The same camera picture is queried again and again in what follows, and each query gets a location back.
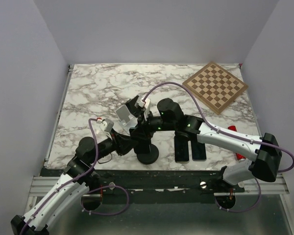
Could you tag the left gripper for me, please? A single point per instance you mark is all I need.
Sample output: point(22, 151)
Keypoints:
point(122, 144)

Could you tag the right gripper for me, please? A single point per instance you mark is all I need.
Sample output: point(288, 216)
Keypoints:
point(141, 129)

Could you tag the black round-base phone stand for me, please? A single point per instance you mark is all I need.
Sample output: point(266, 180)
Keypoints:
point(149, 158)

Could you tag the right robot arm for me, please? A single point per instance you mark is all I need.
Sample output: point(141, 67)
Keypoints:
point(263, 154)

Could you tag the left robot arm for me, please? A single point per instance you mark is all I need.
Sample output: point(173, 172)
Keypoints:
point(78, 178)

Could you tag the silver metal phone stand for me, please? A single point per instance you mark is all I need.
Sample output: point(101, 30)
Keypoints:
point(126, 119)

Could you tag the black folding phone stand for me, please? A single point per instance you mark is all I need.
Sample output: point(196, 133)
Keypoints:
point(133, 107)

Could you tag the wooden chessboard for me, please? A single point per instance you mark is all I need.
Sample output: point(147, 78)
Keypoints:
point(215, 87)

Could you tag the red cylindrical tool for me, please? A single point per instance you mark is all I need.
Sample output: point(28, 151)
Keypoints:
point(239, 157)

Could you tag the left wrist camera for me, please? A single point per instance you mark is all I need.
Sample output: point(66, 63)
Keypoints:
point(106, 125)

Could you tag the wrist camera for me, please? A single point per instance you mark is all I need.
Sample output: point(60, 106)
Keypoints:
point(144, 105)
point(106, 125)

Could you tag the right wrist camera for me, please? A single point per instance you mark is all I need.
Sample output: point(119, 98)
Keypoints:
point(144, 105)

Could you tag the aluminium frame rail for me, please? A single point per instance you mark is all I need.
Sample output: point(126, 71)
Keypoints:
point(40, 186)

